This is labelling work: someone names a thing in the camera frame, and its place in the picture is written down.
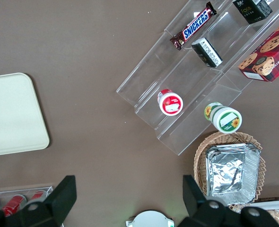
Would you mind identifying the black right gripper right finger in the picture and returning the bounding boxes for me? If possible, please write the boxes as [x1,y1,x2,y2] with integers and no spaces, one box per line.
[177,175,279,227]

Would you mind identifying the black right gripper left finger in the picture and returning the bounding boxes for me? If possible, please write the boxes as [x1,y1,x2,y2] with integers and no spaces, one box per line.
[0,175,78,227]

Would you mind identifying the aluminium foil tray stack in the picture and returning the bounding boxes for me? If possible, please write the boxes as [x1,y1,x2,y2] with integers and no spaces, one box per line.
[205,143,261,206]

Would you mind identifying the light wicker basket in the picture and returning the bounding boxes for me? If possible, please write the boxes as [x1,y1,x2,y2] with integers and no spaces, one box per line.
[193,131,266,211]

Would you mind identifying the cream plastic tray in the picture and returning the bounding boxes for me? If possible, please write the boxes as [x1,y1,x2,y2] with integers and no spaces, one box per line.
[0,72,50,157]

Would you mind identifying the clear acrylic bottle rack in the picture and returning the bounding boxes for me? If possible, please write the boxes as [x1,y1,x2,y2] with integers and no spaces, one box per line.
[0,186,54,227]

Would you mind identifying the white snack bin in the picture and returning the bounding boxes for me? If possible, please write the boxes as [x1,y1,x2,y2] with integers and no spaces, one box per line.
[255,200,279,227]

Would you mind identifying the green lid sunflower cup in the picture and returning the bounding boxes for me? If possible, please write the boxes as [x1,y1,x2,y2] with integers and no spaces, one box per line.
[204,102,243,134]

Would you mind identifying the red lid yogurt cup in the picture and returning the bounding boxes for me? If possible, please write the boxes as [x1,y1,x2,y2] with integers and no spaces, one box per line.
[157,88,183,116]

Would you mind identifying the clear acrylic stepped shelf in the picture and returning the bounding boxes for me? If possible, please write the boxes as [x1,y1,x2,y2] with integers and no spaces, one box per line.
[115,0,279,156]

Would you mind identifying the small black box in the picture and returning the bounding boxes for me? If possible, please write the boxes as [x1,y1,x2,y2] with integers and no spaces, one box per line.
[191,37,223,69]
[232,0,273,25]

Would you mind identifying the red tartan cookie box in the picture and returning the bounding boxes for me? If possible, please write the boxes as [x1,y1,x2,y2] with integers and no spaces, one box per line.
[238,16,279,83]

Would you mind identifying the Snickers chocolate bar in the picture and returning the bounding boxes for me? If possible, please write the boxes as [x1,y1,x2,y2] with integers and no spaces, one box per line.
[169,1,218,52]

